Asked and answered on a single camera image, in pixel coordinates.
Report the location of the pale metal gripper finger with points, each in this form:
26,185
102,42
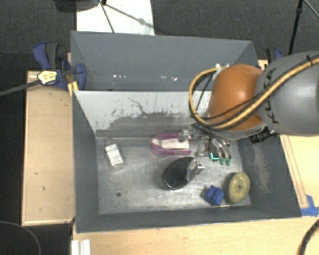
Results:
196,169
184,136

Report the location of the purple and white stapler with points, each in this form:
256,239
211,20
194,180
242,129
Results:
166,145

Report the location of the yellow-green round wheel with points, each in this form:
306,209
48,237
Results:
238,188

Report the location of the grey metal bin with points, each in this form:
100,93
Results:
138,174

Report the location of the small clear plastic box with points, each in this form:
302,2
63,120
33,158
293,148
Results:
113,155

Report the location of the blue plastic block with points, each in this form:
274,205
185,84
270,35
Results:
214,195

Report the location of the black round dish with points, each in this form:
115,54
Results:
175,174

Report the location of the pale wood board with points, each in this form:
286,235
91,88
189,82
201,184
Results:
48,153

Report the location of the black cylinder on white bracket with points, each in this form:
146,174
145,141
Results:
260,136

